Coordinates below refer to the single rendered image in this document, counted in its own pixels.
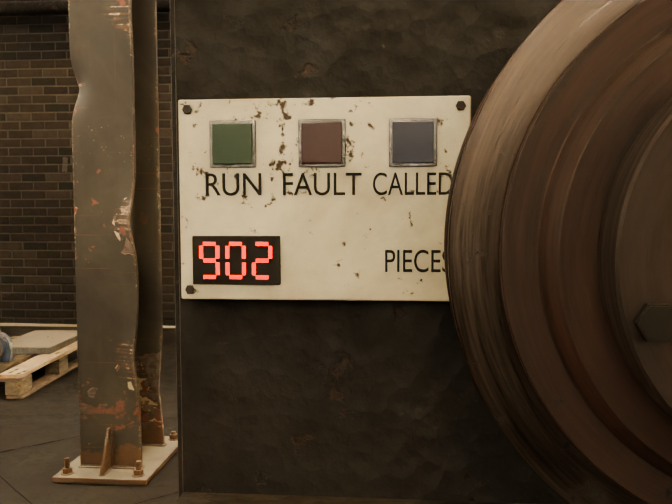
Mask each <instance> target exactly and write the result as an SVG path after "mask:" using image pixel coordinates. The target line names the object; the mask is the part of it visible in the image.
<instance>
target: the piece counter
mask: <svg viewBox="0 0 672 504"><path fill-rule="evenodd" d="M203 246H215V242H203ZM203 246H199V258H203ZM229 246H242V242H229ZM229 246H225V258H226V259H229ZM256 246H268V242H256ZM215 252H216V258H220V253H219V246H215ZM242 259H246V246H242ZM268 259H272V246H268ZM268 259H256V263H268ZM203 262H216V259H215V258H203ZM256 263H252V275H256ZM225 265H226V275H230V266H229V262H226V263H225ZM216 275H220V263H219V262H216ZM216 275H203V279H216ZM242 275H246V263H242ZM242 275H230V279H242ZM256 279H269V277H268V275H256Z"/></svg>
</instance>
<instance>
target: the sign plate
mask: <svg viewBox="0 0 672 504"><path fill-rule="evenodd" d="M178 119H179V176H180V233H181V290H182V298H183V299H240V300H345V301H449V296H448V290H447V284H446V275H445V263H444V228H445V216H446V208H447V200H448V195H449V189H450V185H451V180H452V176H453V172H454V168H455V165H456V161H457V158H458V155H459V152H460V149H461V146H462V143H463V141H464V138H465V136H466V133H467V131H468V128H469V126H470V124H471V96H407V97H339V98H272V99H205V100H179V101H178ZM394 121H434V162H433V163H393V162H392V122H394ZM307 122H341V123H342V163H341V164H302V163H301V123H307ZM223 123H251V124H252V157H253V163H252V164H213V163H212V124H223ZM203 242H215V246H219V253H220V258H216V252H215V246H203ZM229 242H242V246H246V259H242V246H229ZM256 242H268V246H272V259H268V246H256ZM199 246H203V258H215V259H216V262H219V263H220V275H216V262H203V258H199ZM225 246H229V259H226V258H225ZM256 259H268V263H256ZM226 262H229V266H230V275H242V263H246V275H242V279H230V275H226V265H225V263H226ZM252 263H256V275H268V277H269V279H256V275H252ZM203 275H216V279H203Z"/></svg>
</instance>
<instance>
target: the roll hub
mask: <svg viewBox="0 0 672 504"><path fill-rule="evenodd" d="M598 272H599V284H600V291H601V297H602V302H603V306H604V311H605V314H606V318H607V321H608V324H609V327H610V330H611V332H612V335H613V338H614V340H615V342H616V344H617V347H618V349H619V351H620V353H621V355H622V357H623V358H624V360H625V362H626V364H627V365H628V367H629V369H630V370H631V372H632V373H633V375H634V376H635V378H636V379H637V380H638V382H639V383H640V385H641V386H642V387H643V388H644V390H645V391H646V392H647V393H648V394H649V396H650V397H651V398H652V399H653V400H654V401H655V402H656V403H657V404H658V405H659V406H660V407H661V408H662V409H663V410H664V411H665V412H666V413H667V414H668V415H669V416H671V417H672V339H671V340H670V342H647V341H645V340H644V339H643V337H642V336H641V334H640V332H639V330H638V329H637V327H636V325H635V323H634V322H633V321H634V320H635V318H636V317H637V315H638V313H639V312H640V310H641V309H642V307H643V305H644V304H645V303H667V304H670V305H671V307H672V97H671V98H670V99H668V100H667V101H666V102H665V103H664V105H663V106H662V107H661V108H660V109H659V110H658V111H657V112H656V113H655V114H654V115H653V116H652V118H651V119H650V120H649V121H648V122H647V124H646V125H645V126H644V128H643V129H642V130H641V132H640V133H639V134H638V136H637V137H636V139H635V140H634V142H633V143H632V145H631V146H630V148H629V150H628V152H627V153H626V155H625V157H624V159H623V161H622V163H621V165H620V167H619V169H618V171H617V173H616V175H615V178H614V180H613V183H612V185H611V188H610V191H609V194H608V197H607V200H606V204H605V208H604V212H603V217H602V222H601V227H600V236H599V247H598Z"/></svg>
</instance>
